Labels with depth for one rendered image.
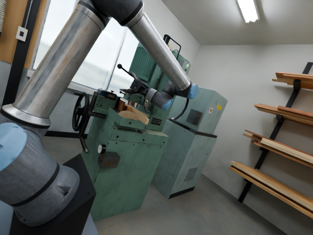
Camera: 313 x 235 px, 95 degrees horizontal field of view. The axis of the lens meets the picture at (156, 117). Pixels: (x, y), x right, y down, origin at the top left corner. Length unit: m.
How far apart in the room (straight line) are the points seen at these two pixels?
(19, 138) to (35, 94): 0.19
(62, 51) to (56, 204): 0.50
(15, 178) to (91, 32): 0.51
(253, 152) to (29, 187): 2.89
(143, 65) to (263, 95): 2.38
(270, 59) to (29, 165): 3.35
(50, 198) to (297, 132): 2.93
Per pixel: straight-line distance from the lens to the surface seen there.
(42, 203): 0.59
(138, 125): 1.04
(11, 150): 0.51
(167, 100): 0.92
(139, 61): 1.20
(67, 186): 0.60
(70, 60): 0.64
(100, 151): 1.00
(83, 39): 0.66
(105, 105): 1.15
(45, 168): 0.56
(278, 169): 2.98
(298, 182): 2.98
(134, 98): 1.24
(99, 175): 1.19
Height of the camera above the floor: 1.09
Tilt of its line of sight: 7 degrees down
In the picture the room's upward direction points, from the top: 21 degrees clockwise
